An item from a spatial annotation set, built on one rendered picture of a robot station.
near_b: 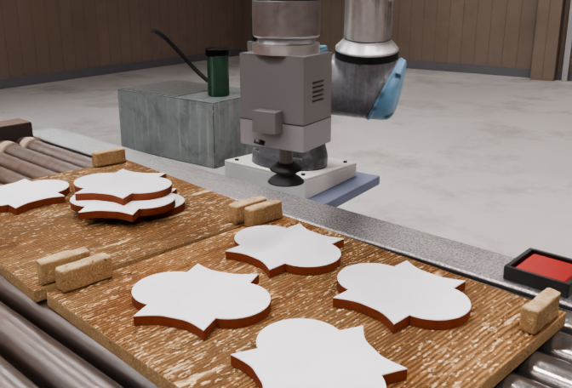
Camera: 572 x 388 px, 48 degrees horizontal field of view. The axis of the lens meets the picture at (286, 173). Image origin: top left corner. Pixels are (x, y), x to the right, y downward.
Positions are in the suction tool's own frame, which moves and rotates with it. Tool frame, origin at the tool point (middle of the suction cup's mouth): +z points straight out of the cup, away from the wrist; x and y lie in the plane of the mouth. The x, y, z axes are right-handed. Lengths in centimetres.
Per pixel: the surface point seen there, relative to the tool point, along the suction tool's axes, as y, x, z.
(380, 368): 20.7, -18.3, 8.0
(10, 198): -43.5, -6.8, 8.0
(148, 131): -301, 286, 85
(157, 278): -6.7, -15.4, 8.0
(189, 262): -8.2, -8.4, 9.1
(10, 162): -71, 13, 11
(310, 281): 6.4, -5.1, 9.1
